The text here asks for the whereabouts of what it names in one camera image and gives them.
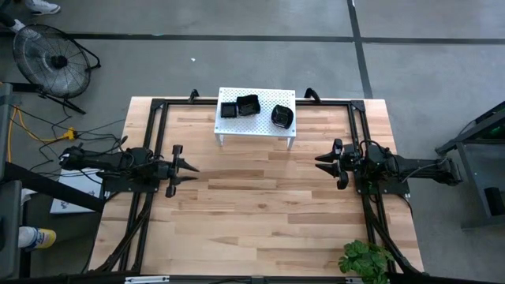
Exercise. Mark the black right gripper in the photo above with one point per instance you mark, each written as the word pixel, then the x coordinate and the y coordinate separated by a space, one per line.
pixel 344 163

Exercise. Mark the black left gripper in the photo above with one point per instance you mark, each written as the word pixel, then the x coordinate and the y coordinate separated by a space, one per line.
pixel 171 170

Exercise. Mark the black rounded glossy dish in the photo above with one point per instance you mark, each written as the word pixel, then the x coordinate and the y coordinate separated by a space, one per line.
pixel 282 116

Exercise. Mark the small black square plate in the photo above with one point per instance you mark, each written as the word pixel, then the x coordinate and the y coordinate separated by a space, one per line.
pixel 229 110

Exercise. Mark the black wavy square bowl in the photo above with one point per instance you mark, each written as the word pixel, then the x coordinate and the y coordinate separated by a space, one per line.
pixel 248 105

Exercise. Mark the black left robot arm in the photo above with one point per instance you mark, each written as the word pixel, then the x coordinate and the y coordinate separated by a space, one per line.
pixel 106 161

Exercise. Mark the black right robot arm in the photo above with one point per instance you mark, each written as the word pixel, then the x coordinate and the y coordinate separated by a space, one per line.
pixel 406 165

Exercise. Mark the black hook clamp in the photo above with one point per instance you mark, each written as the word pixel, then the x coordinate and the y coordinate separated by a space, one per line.
pixel 193 94
pixel 311 90

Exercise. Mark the white perforated metal shelf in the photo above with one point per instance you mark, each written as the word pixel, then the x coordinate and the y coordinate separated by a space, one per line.
pixel 252 128

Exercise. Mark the green leafy plant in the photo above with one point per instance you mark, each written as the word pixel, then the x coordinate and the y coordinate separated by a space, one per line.
pixel 367 260

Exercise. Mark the white printed box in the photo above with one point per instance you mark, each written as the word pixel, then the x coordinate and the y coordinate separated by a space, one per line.
pixel 81 185

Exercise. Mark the black diagonal beam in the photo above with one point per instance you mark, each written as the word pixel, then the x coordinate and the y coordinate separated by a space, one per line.
pixel 39 184

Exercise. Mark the yellow and white canister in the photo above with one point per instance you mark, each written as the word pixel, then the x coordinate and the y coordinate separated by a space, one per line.
pixel 37 238

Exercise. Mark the black metal stand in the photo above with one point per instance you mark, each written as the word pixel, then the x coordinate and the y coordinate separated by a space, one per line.
pixel 495 201

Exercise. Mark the black floor fan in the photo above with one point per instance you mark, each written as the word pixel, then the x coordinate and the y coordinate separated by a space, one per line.
pixel 53 61

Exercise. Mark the grey cabinet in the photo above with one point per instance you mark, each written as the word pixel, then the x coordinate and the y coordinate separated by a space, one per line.
pixel 10 221

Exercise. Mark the grey equipment panel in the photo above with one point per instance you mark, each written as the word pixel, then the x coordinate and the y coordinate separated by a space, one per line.
pixel 4 130

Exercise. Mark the person's white shoe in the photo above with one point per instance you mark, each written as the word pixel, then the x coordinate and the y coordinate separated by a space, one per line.
pixel 41 7
pixel 19 27

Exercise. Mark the person's leg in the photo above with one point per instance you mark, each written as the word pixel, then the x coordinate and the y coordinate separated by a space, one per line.
pixel 6 18

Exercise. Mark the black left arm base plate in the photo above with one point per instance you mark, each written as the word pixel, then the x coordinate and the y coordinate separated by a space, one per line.
pixel 130 188

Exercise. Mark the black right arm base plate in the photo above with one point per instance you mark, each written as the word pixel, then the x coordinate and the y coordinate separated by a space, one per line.
pixel 398 188

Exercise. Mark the silver metal bracket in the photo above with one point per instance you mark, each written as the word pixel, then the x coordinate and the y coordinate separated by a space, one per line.
pixel 146 279

